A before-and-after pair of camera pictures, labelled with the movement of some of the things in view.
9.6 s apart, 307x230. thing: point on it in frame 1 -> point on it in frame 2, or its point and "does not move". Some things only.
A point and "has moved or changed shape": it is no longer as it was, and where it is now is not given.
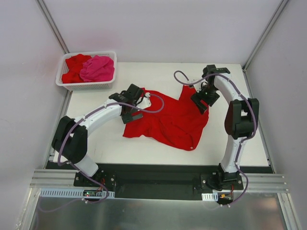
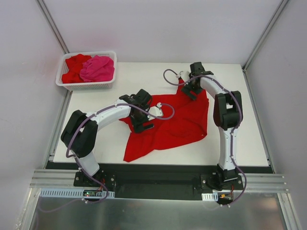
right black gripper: x=200 y=103 -> x=190 y=89
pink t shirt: x=98 y=68 does not move
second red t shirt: x=75 y=63 does not move
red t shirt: x=181 y=122 has moved or changed shape
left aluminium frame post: x=53 y=27 does not move
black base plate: x=162 y=181 does not move
